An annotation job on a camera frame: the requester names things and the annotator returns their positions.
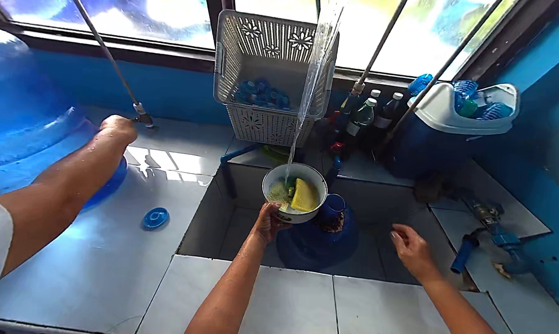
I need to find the blue ribbed plastic cup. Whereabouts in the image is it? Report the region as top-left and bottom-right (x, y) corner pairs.
(408, 74), (434, 97)

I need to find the person's left forearm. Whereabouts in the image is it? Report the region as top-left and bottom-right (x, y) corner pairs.
(184, 233), (267, 334)

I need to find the large blue water jug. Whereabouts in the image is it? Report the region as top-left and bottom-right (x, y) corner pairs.
(0, 21), (99, 200)

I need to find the yellow sponge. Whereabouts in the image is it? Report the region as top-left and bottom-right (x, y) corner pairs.
(290, 178), (319, 212)

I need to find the bent blue pipe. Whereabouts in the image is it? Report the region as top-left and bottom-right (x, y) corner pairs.
(220, 143), (264, 199)

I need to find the metal tap valve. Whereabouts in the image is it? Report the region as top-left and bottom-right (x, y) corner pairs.
(130, 102), (155, 130)

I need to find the tiled sink basin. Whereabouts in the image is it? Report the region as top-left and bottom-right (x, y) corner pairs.
(177, 161), (480, 293)

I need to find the short blue pipe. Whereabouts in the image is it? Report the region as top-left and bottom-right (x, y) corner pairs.
(450, 234), (480, 275)

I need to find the person's left hand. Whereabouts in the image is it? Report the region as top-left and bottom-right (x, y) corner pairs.
(253, 201), (292, 246)

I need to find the dark framed window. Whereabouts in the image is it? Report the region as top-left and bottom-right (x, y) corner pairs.
(0, 0), (540, 92)

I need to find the dark brown cloth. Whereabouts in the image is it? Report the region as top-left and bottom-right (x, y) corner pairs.
(413, 170), (463, 205)

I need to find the pile of blue caps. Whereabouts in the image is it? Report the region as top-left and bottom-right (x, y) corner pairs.
(233, 78), (290, 110)

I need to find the person's right hand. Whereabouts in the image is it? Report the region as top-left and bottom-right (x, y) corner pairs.
(390, 223), (442, 285)

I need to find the green bottle with white cap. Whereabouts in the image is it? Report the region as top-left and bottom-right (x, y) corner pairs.
(344, 97), (378, 145)

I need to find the blue pipe with metal valve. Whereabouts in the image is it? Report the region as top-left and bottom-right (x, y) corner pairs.
(465, 199), (532, 281)

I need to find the thin metal pipe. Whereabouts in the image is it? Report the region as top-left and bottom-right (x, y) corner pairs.
(384, 0), (503, 143)
(73, 0), (139, 105)
(356, 0), (408, 92)

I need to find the person's right forearm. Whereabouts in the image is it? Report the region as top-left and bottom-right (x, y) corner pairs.
(420, 274), (497, 334)

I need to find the upright blue pipe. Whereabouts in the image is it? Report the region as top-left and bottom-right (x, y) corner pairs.
(325, 156), (343, 187)

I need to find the blue plastic basin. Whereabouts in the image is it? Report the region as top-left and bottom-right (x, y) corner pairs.
(81, 156), (128, 213)

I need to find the grey perforated plastic basket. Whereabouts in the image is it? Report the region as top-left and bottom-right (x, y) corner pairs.
(214, 9), (340, 148)

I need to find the blue container with white rim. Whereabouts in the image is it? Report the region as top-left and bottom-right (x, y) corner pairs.
(384, 82), (521, 180)

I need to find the round blue plastic cap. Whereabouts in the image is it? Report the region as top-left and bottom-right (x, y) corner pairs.
(142, 207), (170, 230)

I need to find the flat green object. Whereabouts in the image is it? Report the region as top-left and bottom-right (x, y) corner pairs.
(262, 145), (291, 163)

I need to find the white enamel bowl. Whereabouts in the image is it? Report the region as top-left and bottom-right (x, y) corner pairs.
(262, 162), (328, 224)

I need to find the green scouring pad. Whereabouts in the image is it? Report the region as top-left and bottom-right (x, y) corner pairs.
(267, 181), (289, 205)

